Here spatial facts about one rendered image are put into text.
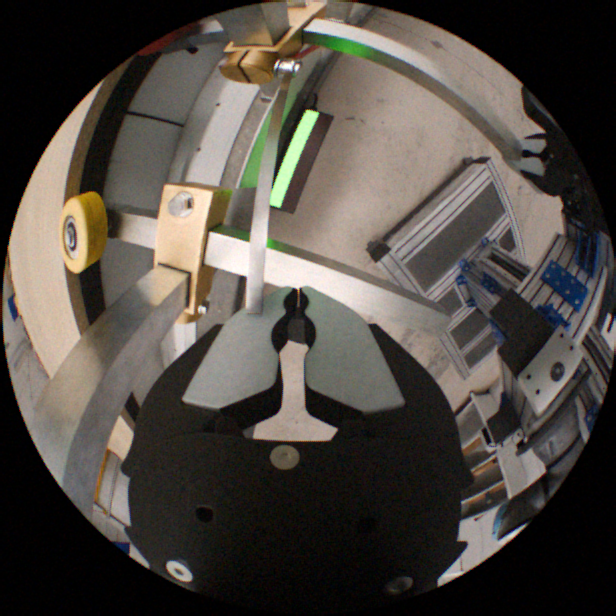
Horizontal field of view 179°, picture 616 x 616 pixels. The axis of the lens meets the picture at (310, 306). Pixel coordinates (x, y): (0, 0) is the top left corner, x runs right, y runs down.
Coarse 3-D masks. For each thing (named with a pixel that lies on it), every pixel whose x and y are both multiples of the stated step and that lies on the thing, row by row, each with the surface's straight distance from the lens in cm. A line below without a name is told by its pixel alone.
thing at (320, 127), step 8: (320, 120) 34; (328, 120) 34; (320, 128) 34; (312, 136) 33; (320, 136) 33; (312, 144) 33; (304, 152) 33; (312, 152) 33; (304, 160) 32; (312, 160) 32; (296, 168) 32; (304, 168) 32; (296, 176) 32; (304, 176) 32; (296, 184) 32; (288, 192) 32; (296, 192) 32; (288, 200) 32; (296, 200) 32; (288, 208) 32
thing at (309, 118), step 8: (312, 112) 34; (304, 120) 34; (312, 120) 34; (304, 128) 33; (296, 136) 33; (304, 136) 33; (296, 144) 33; (288, 152) 33; (296, 152) 33; (288, 160) 33; (296, 160) 32; (288, 168) 32; (280, 176) 32; (288, 176) 32; (280, 184) 32; (272, 192) 33; (280, 192) 32; (272, 200) 33; (280, 200) 32
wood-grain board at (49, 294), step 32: (128, 64) 33; (96, 96) 30; (64, 128) 36; (64, 160) 31; (32, 192) 48; (64, 192) 29; (32, 224) 47; (32, 256) 49; (32, 288) 58; (64, 288) 33; (32, 320) 79; (64, 320) 40; (64, 352) 53; (128, 416) 58; (128, 448) 105
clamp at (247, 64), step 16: (304, 16) 25; (320, 16) 28; (288, 32) 22; (240, 48) 22; (256, 48) 21; (272, 48) 21; (288, 48) 22; (224, 64) 22; (240, 64) 20; (256, 64) 20; (272, 64) 21; (240, 80) 24; (256, 80) 23
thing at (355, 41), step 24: (216, 24) 29; (312, 24) 25; (336, 24) 25; (168, 48) 33; (336, 48) 25; (360, 48) 24; (384, 48) 24; (408, 48) 25; (408, 72) 25; (432, 72) 24; (456, 96) 25; (480, 120) 27; (504, 144) 29
